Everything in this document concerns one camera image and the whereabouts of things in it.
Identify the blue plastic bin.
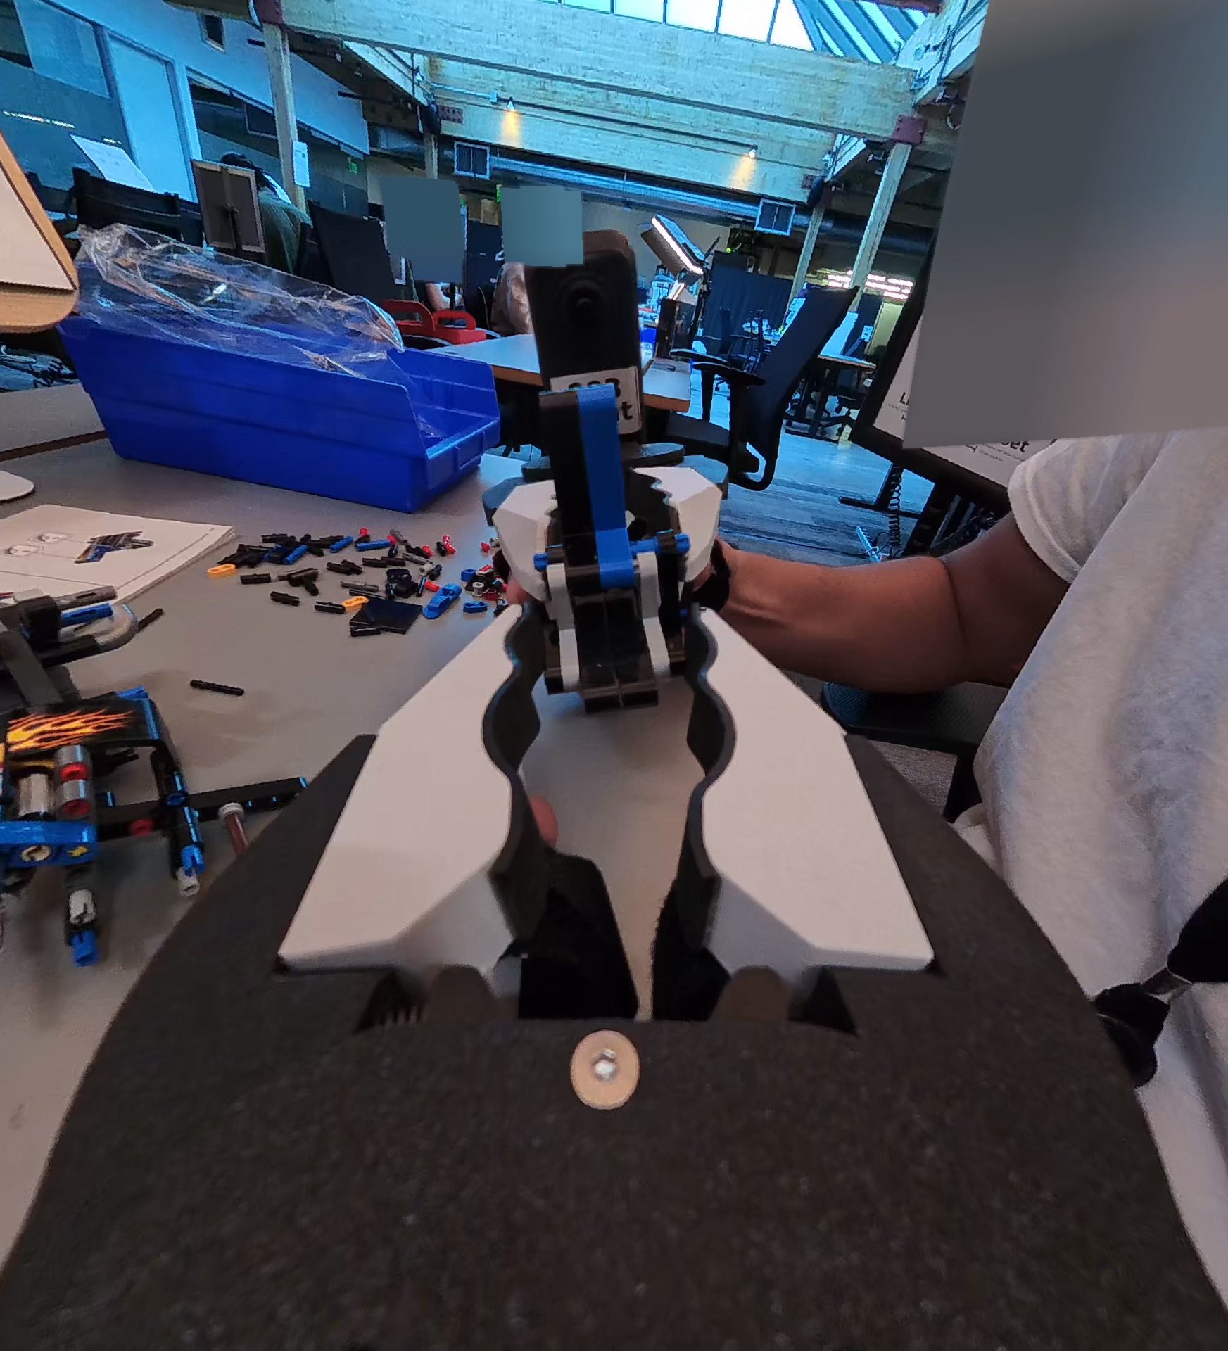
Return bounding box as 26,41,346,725
56,317,501,514

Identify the desk lamp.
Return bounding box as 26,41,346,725
639,214,721,282

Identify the pile of small lego pieces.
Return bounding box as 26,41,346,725
207,524,509,641

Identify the wooden top table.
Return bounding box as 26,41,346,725
460,333,694,414

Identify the flame sticker lego truck model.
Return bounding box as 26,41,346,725
0,686,308,967

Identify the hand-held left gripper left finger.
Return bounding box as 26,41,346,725
277,607,561,976

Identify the blue black lego sub-assembly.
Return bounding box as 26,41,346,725
529,385,694,720

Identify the person's white shirt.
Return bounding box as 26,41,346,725
956,427,1228,1351

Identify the clear plastic bag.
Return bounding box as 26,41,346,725
74,224,435,424

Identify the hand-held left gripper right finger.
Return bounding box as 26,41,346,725
677,607,936,979

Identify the black framed marker sign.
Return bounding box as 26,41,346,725
850,243,1047,499

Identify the black office chair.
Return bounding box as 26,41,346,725
666,285,863,493

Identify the person's right forearm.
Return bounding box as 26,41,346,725
719,511,1080,693

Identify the black grey lego frame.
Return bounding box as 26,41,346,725
0,592,166,699

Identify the instruction booklet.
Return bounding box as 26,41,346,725
0,504,238,606

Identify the black monitor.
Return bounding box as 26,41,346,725
191,161,266,255

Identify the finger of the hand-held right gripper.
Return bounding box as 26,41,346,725
629,462,728,593
487,480,573,604

